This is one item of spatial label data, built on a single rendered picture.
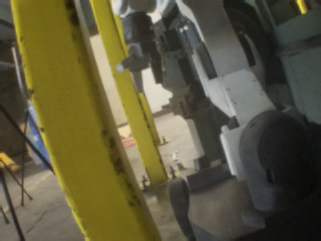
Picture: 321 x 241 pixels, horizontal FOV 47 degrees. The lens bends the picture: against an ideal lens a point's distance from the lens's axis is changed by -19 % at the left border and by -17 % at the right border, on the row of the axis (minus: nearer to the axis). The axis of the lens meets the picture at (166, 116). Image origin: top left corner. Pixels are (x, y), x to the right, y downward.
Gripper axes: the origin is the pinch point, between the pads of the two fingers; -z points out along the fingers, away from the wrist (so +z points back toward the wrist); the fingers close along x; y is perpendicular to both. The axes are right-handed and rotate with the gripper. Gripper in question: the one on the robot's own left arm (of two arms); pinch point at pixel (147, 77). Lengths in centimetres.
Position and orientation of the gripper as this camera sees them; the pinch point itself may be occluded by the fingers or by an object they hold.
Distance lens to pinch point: 116.2
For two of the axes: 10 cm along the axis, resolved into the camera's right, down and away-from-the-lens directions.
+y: -8.4, 1.3, -5.2
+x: -5.0, 1.6, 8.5
